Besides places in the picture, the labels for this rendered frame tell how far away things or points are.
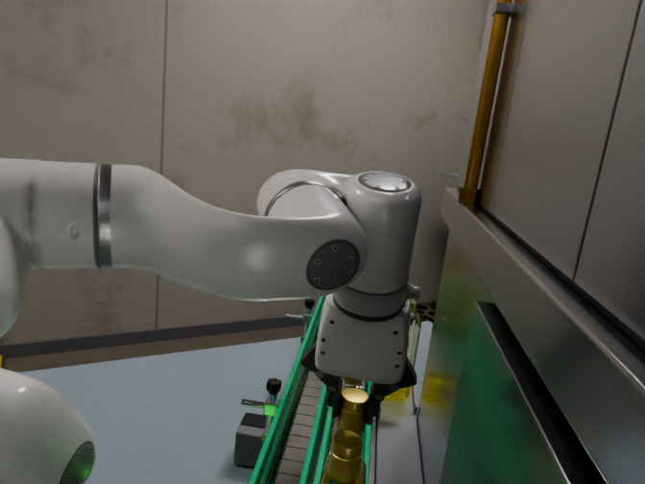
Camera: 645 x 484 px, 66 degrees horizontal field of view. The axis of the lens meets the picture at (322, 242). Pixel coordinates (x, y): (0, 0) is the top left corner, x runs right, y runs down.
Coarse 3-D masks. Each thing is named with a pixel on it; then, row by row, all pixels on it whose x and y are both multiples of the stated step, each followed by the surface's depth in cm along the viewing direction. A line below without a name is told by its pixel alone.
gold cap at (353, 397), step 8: (344, 392) 60; (352, 392) 61; (360, 392) 61; (344, 400) 59; (352, 400) 59; (360, 400) 59; (368, 400) 60; (344, 408) 59; (352, 408) 59; (360, 408) 59; (344, 416) 59; (352, 416) 59; (360, 416) 59; (336, 424) 61; (344, 424) 60; (352, 424) 59; (360, 424) 60; (360, 432) 60
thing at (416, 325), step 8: (416, 304) 115; (416, 312) 116; (416, 320) 114; (416, 328) 114; (416, 336) 115; (408, 344) 115; (416, 344) 115; (408, 352) 116; (416, 352) 116; (400, 392) 118; (408, 392) 118
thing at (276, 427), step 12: (312, 324) 134; (312, 336) 139; (300, 348) 119; (300, 360) 115; (300, 372) 119; (288, 384) 103; (288, 396) 101; (288, 408) 104; (276, 420) 90; (276, 432) 91; (264, 444) 83; (276, 444) 93; (264, 456) 80; (264, 468) 82; (252, 480) 75; (264, 480) 84
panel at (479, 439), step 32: (480, 320) 53; (480, 352) 51; (512, 352) 44; (480, 384) 49; (512, 384) 40; (544, 384) 39; (480, 416) 48; (512, 416) 39; (544, 416) 34; (448, 448) 60; (480, 448) 46; (512, 448) 38; (544, 448) 31; (576, 448) 31; (448, 480) 57; (480, 480) 45; (512, 480) 37; (544, 480) 31; (576, 480) 28
